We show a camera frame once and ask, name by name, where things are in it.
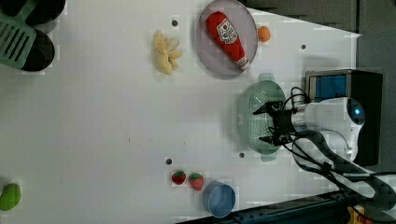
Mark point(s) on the red ketchup bottle toy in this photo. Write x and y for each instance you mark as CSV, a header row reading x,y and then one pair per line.
x,y
225,35

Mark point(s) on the blue bowl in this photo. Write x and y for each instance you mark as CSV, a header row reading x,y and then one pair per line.
x,y
218,199

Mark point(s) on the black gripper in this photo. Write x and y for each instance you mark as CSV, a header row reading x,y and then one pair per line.
x,y
282,123

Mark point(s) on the black cup upper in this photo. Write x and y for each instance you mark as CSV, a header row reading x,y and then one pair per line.
x,y
33,12

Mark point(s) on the red strawberry toy right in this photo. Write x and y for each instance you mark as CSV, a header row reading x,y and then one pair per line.
x,y
196,181

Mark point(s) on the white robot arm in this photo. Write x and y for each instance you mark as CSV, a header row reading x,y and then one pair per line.
x,y
324,140

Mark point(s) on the orange ball toy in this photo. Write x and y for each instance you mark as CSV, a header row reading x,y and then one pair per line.
x,y
264,34

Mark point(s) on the red strawberry toy left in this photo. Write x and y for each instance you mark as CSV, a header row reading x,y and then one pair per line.
x,y
178,177

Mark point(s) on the black toaster oven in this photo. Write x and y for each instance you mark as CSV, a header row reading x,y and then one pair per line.
x,y
366,88

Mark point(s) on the green spatula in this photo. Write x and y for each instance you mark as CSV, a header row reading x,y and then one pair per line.
x,y
17,37

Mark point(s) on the peeled banana toy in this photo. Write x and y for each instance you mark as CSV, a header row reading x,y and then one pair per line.
x,y
166,53

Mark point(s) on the black cup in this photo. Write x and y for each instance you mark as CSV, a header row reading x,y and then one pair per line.
x,y
33,12
41,53

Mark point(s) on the red strawberry toy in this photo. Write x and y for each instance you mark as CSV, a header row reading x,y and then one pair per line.
x,y
196,181
178,177

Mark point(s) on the grey oval plate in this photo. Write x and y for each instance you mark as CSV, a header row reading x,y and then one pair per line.
x,y
212,56

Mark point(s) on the green pear toy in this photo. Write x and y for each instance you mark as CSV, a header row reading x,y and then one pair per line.
x,y
10,196

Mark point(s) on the black cup lower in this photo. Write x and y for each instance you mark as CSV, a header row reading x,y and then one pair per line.
x,y
41,53

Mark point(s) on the green plastic strainer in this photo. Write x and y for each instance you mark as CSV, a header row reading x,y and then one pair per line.
x,y
252,127

